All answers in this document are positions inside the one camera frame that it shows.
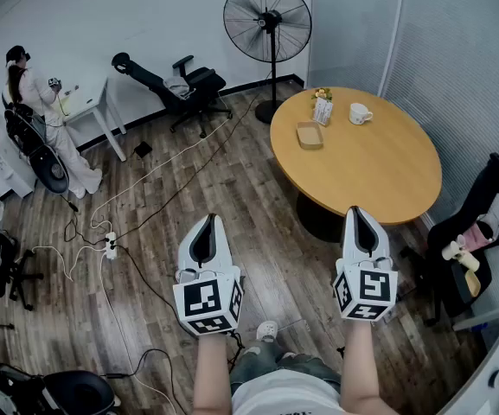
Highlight white power strip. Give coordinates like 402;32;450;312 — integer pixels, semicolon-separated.
104;231;118;261

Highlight pink bag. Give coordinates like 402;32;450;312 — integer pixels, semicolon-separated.
462;221;499;251

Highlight small black floor box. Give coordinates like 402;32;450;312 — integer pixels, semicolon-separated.
132;140;154;160

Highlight round wooden table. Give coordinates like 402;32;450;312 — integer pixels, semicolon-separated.
269;86;444;244

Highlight black reclining office chair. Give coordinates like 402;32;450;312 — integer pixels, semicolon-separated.
111;52;234;140

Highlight person's dark trousers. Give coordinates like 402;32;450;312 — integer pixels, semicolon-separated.
228;339;342;395

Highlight black mesh-back office chair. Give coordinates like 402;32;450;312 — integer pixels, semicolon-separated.
1;100;71;196

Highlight clear sign holder card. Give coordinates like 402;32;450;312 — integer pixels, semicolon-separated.
312;97;335;128

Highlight black round-seat chair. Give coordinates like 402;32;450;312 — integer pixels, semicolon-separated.
0;362;121;415

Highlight white cup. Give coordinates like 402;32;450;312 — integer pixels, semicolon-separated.
349;102;374;126

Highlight long black floor cable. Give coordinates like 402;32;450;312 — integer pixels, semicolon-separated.
113;69;274;240

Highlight grey cloth bundle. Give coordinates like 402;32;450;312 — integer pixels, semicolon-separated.
163;75;191;99

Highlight cream coloured object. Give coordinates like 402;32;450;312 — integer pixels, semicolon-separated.
441;239;483;298

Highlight black standing fan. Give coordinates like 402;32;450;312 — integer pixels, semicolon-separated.
222;0;313;125

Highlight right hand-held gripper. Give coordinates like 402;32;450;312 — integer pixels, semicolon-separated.
332;205;400;322

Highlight white desk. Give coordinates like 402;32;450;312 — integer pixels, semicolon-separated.
60;77;128;163

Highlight long white floor cable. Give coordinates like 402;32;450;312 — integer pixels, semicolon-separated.
88;113;234;238

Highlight person's right forearm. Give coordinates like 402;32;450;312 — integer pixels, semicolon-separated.
339;319;400;415

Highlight person's light shirt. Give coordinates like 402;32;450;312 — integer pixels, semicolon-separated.
230;368;343;415

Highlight cream square plastic dish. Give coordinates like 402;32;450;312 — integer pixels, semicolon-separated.
296;120;324;150

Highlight black headrest office chair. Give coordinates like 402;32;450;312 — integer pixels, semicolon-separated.
399;150;499;329

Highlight person's left forearm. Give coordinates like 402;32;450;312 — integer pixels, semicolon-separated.
191;332;234;415

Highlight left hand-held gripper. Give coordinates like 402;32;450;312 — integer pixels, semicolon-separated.
172;213;246;337

